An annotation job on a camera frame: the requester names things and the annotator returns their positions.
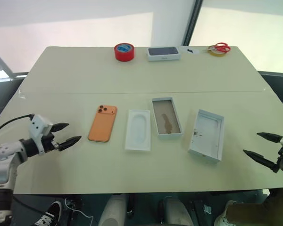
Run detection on black sneaker white laces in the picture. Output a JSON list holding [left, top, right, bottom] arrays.
[[33, 200, 62, 226]]

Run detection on closed white phone box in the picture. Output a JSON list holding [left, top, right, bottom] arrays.
[[147, 46, 182, 63]]

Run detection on dark window frame post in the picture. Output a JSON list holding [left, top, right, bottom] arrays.
[[182, 0, 203, 47]]

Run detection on yellow clear tape roll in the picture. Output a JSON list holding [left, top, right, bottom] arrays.
[[207, 45, 228, 57]]

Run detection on red handled scissors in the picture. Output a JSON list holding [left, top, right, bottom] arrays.
[[208, 42, 232, 53]]

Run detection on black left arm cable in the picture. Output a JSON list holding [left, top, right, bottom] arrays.
[[0, 113, 36, 140]]

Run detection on thin white floor cable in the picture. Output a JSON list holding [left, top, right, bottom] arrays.
[[63, 197, 93, 221]]

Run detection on white box base brown inside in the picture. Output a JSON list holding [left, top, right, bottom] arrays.
[[151, 96, 184, 140]]

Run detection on white phone box lid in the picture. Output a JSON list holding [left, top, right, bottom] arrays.
[[187, 108, 225, 163]]

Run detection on red tape roll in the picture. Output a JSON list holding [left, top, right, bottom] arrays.
[[114, 42, 136, 63]]

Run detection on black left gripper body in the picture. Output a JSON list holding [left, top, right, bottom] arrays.
[[41, 131, 61, 154]]

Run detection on white moulded tray insert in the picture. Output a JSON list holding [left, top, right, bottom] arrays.
[[125, 109, 152, 152]]

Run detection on grey slanted window frame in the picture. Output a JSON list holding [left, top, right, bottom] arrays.
[[0, 45, 29, 83]]

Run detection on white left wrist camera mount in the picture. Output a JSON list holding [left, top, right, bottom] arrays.
[[28, 114, 54, 156]]

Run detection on small clear bag black screws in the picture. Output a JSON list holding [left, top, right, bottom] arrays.
[[180, 46, 200, 55]]

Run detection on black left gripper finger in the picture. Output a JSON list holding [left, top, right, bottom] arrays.
[[51, 122, 70, 133], [58, 135, 83, 152]]

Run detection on orange smartphone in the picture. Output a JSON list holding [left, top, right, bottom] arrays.
[[87, 105, 118, 143]]

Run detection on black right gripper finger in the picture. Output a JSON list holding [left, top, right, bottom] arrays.
[[243, 148, 281, 174], [256, 132, 283, 144]]

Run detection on brown trouser leg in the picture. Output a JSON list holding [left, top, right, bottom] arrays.
[[226, 187, 283, 226]]

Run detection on white rounded robot leg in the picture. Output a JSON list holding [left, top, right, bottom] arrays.
[[98, 193, 128, 226], [158, 195, 201, 226]]

